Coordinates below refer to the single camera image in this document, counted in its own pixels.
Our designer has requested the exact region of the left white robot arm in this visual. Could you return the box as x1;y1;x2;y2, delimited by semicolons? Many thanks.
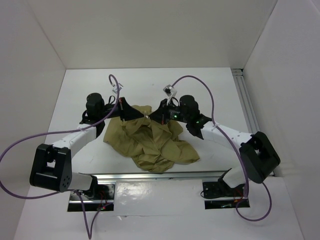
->
29;93;144;200

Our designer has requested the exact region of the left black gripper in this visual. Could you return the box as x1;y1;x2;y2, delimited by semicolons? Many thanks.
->
98;97;143;122

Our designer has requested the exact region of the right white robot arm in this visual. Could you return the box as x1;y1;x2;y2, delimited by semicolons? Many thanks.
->
149;95;281;196

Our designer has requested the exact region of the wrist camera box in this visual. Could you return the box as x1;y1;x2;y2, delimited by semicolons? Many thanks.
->
112;83;123;95
163;85;177;98

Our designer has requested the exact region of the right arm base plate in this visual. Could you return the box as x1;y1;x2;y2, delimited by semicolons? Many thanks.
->
200;181;250;210

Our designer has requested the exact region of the olive tan jacket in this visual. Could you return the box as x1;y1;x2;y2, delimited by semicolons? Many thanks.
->
103;105;200;173

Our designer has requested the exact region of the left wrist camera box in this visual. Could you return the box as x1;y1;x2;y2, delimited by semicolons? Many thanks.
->
112;83;123;95

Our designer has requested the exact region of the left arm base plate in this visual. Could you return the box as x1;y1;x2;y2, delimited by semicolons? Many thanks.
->
67;181;116;212

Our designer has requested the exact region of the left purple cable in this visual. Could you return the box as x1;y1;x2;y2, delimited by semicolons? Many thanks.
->
0;74;122;237

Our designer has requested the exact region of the aluminium rail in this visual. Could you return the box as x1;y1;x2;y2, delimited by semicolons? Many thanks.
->
231;68;275;178
94;171;226;181

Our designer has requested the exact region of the front aluminium rail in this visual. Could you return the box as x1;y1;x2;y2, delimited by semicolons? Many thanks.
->
94;171;226;181

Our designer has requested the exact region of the right side aluminium rail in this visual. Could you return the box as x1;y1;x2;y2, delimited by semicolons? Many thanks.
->
231;68;275;178

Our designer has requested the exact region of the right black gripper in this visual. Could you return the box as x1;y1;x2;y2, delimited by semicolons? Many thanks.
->
148;98;190;125

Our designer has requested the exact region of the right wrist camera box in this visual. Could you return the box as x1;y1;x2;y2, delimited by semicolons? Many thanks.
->
163;85;177;98

